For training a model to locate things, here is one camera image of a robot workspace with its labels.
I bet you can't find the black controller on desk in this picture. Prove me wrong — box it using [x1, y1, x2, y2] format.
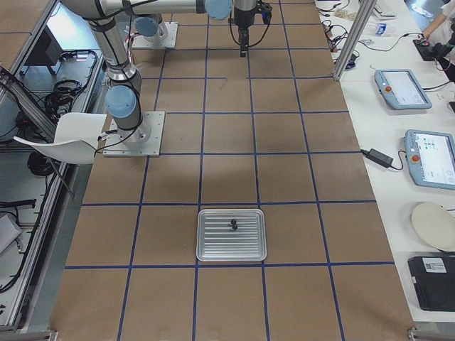
[413, 39, 442, 61]

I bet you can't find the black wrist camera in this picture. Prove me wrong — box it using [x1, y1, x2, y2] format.
[257, 1, 273, 25]

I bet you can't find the silver ribbed metal tray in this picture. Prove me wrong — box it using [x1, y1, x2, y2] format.
[196, 208, 267, 261]

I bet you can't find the round beige plate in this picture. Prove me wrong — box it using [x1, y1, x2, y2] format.
[411, 202, 454, 252]

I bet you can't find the near blue teach pendant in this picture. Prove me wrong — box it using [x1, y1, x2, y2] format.
[404, 129, 454, 190]

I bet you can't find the aluminium frame post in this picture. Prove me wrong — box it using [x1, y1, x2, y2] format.
[333, 0, 376, 80]

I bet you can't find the black box with label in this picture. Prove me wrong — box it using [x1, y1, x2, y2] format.
[407, 256, 454, 312]

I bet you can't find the person at desk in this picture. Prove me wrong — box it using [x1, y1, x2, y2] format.
[422, 0, 454, 47]

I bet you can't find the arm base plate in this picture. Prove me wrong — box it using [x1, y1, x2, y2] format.
[102, 112, 166, 157]
[132, 18, 178, 50]

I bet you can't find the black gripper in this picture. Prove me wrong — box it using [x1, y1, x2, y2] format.
[234, 7, 257, 58]

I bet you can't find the white plastic chair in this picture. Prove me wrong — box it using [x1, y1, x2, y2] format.
[14, 112, 107, 165]

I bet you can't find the black power adapter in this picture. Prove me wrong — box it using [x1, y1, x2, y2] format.
[360, 148, 393, 168]

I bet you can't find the blue teach pendant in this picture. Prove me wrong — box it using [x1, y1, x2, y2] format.
[404, 129, 454, 190]
[374, 69, 432, 110]

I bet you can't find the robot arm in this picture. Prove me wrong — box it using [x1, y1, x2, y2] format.
[62, 1, 208, 156]
[122, 0, 264, 58]

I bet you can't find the far blue teach pendant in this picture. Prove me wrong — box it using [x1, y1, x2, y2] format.
[374, 69, 432, 110]

